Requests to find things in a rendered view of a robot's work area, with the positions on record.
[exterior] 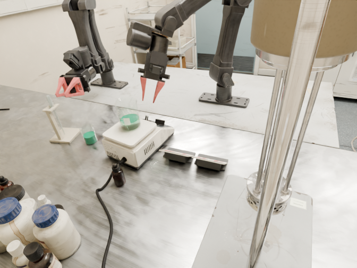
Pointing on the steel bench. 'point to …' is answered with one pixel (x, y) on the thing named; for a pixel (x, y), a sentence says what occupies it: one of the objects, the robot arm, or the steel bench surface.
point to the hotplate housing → (155, 139)
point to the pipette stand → (71, 133)
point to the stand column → (288, 115)
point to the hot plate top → (146, 128)
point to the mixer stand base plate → (212, 237)
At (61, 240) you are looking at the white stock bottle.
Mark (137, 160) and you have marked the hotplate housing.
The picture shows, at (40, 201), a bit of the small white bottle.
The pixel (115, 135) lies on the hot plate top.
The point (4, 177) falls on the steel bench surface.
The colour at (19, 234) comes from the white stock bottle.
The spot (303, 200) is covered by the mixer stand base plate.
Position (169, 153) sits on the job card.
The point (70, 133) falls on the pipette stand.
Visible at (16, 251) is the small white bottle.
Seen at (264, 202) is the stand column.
